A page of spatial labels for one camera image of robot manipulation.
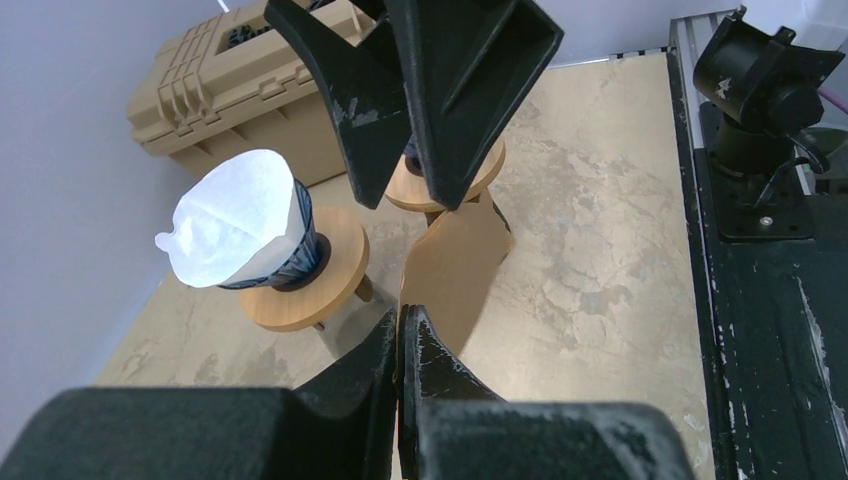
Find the blue glass dripper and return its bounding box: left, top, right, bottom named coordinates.
left=219, top=180, right=331, bottom=291

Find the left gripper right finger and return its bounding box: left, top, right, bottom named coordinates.
left=397, top=305, right=694, bottom=479

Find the brown paper coffee filter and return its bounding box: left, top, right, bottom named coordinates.
left=399, top=197, right=514, bottom=355

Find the wooden dripper ring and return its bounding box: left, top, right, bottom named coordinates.
left=384, top=135, right=508, bottom=215
left=238, top=206, right=372, bottom=334

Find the tan plastic tool case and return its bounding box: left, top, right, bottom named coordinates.
left=126, top=1, right=346, bottom=186

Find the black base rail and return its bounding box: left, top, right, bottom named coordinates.
left=665, top=9, right=848, bottom=480

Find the white paper coffee filter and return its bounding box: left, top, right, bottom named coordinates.
left=155, top=149, right=306, bottom=288

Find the red black coffee carafe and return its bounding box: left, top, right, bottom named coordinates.
left=424, top=188, right=512, bottom=232

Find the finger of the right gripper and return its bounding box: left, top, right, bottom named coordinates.
left=264, top=1, right=411, bottom=209
left=385, top=0, right=564, bottom=210

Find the grey glass carafe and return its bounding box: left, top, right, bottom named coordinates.
left=313, top=275, right=397, bottom=359

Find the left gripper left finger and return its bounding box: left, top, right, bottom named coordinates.
left=1, top=309, right=397, bottom=479

